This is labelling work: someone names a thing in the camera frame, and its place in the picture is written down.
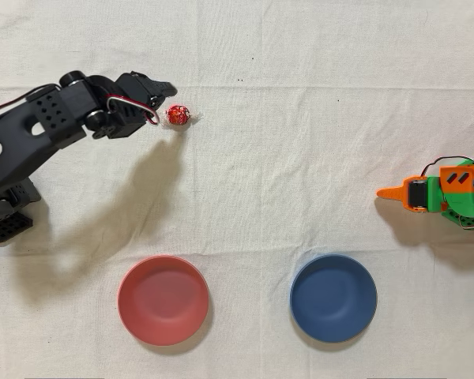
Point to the red candy ball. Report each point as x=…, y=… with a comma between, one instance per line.
x=177, y=114

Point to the red bowl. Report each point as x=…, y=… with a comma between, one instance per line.
x=162, y=304

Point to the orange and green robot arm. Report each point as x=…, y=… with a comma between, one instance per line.
x=460, y=179

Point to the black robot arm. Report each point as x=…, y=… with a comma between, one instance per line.
x=16, y=138

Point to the white tablecloth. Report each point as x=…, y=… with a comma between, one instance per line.
x=260, y=158

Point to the green and orange gripper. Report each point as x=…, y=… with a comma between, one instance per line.
x=418, y=194

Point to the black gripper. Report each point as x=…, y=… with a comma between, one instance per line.
x=145, y=91

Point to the blue bowl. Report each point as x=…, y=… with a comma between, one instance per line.
x=333, y=300

